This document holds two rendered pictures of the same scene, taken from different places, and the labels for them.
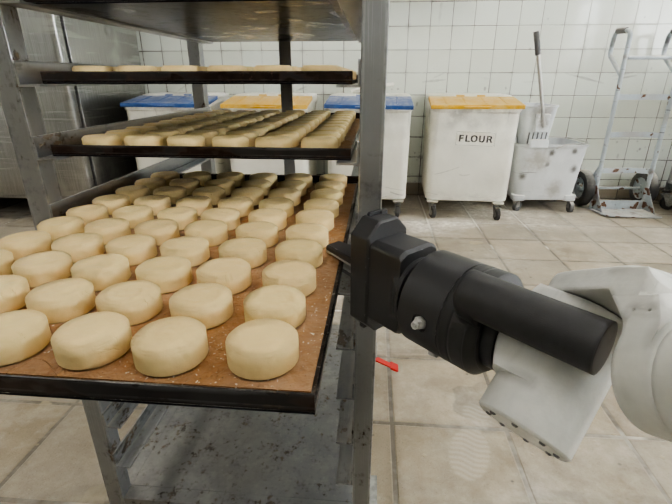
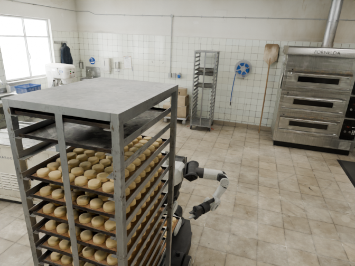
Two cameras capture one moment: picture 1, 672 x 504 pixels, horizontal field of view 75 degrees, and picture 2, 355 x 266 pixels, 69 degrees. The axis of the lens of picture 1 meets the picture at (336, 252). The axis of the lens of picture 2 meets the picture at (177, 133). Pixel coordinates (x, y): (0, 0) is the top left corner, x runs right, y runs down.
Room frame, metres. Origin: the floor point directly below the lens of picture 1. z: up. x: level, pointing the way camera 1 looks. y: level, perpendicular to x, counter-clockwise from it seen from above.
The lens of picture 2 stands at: (1.94, 0.71, 2.05)
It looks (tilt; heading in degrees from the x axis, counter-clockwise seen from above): 20 degrees down; 191
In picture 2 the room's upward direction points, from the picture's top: 3 degrees clockwise
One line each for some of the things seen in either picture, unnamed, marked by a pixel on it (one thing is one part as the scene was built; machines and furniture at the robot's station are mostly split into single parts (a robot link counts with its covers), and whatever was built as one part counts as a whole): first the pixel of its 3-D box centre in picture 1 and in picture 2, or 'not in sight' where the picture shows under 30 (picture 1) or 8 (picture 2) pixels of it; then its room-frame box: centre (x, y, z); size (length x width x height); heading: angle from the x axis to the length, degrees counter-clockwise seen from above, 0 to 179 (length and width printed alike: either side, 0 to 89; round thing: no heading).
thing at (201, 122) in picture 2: not in sight; (204, 89); (-4.14, 0.08, 0.93); 0.64 x 0.51 x 1.78; 178
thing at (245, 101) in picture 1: (275, 151); not in sight; (3.10, 0.42, 0.38); 0.64 x 0.54 x 0.77; 176
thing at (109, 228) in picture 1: (108, 231); not in sight; (0.50, 0.28, 0.69); 0.05 x 0.05 x 0.02
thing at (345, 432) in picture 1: (354, 330); not in sight; (0.86, -0.04, 0.33); 0.64 x 0.03 x 0.03; 175
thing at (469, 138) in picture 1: (464, 154); not in sight; (3.00, -0.87, 0.38); 0.64 x 0.54 x 0.77; 173
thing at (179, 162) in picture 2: not in sight; (169, 174); (-0.09, 0.24, 0.88); 0.34 x 0.30 x 0.36; 85
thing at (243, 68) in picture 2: not in sight; (241, 83); (-4.43, 0.90, 1.10); 0.41 x 0.17 x 1.10; 85
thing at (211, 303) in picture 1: (202, 305); not in sight; (0.32, 0.11, 0.69); 0.05 x 0.05 x 0.02
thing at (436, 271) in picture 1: (412, 289); not in sight; (0.37, -0.07, 0.68); 0.12 x 0.10 x 0.13; 40
